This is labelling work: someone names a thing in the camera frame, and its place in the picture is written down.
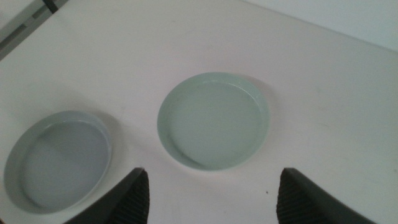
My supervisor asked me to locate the pale green shallow bowl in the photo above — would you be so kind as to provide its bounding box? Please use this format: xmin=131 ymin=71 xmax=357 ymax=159
xmin=157 ymin=72 xmax=271 ymax=171

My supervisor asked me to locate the black strip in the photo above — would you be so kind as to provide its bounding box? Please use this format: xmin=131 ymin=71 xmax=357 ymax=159
xmin=42 ymin=0 xmax=60 ymax=15

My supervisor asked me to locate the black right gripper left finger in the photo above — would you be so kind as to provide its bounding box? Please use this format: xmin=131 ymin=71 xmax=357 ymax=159
xmin=63 ymin=167 xmax=150 ymax=224

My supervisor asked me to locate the grey shallow bowl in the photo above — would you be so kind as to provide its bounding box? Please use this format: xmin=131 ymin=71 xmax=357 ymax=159
xmin=2 ymin=110 xmax=113 ymax=215

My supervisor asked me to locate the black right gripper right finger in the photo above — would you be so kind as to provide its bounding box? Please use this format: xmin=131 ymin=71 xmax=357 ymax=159
xmin=275 ymin=167 xmax=379 ymax=224

